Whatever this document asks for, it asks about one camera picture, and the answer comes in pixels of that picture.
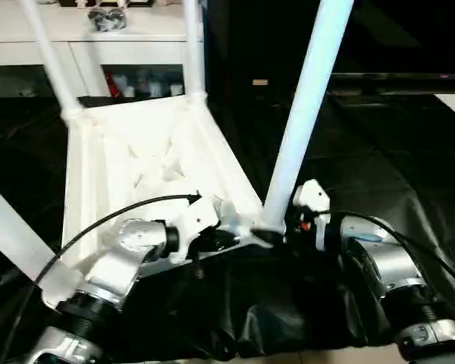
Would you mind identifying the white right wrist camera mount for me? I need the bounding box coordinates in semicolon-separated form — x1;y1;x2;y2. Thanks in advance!
293;179;332;252

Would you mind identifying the white plastic table top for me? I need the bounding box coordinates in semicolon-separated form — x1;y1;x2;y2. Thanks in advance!
39;94;286;311

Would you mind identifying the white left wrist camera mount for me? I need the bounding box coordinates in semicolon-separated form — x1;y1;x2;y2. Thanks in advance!
170;195;221;265

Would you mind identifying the dark object on cabinet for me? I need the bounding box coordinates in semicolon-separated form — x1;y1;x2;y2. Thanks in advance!
87;9;129;34

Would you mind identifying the black mat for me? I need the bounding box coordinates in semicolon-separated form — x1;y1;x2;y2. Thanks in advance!
0;93;455;361

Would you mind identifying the white plastic table leg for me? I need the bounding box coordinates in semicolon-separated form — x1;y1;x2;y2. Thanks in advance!
0;177;83;301
261;0;356;233
18;0;87;123
180;0;209;104

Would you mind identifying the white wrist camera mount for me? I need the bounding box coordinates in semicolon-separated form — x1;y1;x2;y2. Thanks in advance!
170;195;221;265
293;179;332;252

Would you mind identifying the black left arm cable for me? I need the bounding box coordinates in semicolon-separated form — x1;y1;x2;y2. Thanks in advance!
3;192;202;361

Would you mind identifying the white cabinet with glass doors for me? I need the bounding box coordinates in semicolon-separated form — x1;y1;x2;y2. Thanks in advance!
0;0;206;99

